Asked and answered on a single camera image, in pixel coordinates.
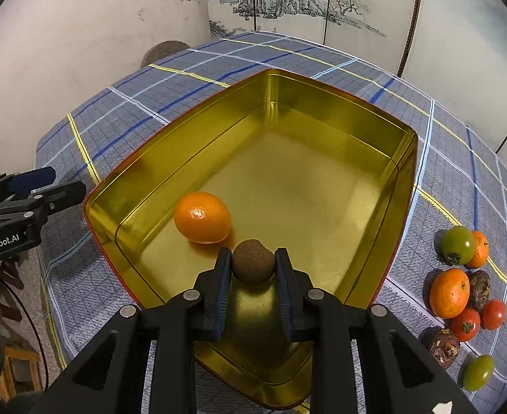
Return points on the round brown kiwi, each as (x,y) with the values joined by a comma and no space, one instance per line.
(253,263)

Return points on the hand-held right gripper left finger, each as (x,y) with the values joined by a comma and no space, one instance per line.
(223,287)

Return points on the green persimmon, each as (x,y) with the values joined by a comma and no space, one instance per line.
(456,243)

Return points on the round woven stool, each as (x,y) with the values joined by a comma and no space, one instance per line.
(163,51)

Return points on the blue plaid tablecloth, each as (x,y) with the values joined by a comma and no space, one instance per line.
(150,108)

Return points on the gold metal tin box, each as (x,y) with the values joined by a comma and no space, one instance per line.
(300,181)

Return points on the orange tangerine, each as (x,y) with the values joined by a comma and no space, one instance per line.
(202,218)
(449,293)

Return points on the green tomato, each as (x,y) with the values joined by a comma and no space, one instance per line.
(478,372)

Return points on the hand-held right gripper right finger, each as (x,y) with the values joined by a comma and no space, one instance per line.
(284,287)

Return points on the orange persimmon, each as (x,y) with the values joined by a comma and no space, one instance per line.
(481,250)

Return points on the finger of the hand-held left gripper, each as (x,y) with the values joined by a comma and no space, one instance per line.
(63,196)
(33,179)

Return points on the purple passion fruit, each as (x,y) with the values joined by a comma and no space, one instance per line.
(445,347)

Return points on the small red persimmon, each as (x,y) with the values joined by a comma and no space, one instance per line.
(493,314)
(465,325)

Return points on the brown water chestnut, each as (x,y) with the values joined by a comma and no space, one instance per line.
(481,289)

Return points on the small wooden stool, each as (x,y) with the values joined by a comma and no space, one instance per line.
(18,368)

